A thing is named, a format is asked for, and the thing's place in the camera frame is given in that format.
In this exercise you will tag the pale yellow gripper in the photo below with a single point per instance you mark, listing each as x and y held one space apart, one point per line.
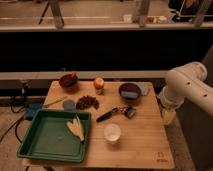
168 115

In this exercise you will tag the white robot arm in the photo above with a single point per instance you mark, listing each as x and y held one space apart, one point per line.
185 82

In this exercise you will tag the small black metal clip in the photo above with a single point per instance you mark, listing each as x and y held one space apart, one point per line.
129 112

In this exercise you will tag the dark bowl with blue sponge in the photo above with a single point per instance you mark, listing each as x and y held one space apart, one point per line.
129 91

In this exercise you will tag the red yellow apple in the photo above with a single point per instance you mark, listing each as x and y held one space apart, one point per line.
98 83

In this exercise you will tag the bunch of dark grapes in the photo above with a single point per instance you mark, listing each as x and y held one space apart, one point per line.
86 102

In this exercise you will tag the grey round lid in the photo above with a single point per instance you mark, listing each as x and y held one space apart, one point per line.
69 105

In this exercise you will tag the red bowl with utensil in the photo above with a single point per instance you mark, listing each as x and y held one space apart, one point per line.
69 80

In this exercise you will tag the wooden stick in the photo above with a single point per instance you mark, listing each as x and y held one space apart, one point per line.
54 102

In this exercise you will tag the green plastic tray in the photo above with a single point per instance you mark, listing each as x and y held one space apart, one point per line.
49 138

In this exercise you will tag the blue power box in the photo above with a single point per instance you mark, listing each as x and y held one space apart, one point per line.
32 109

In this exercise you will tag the black handled knife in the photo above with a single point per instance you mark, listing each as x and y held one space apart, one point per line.
106 115

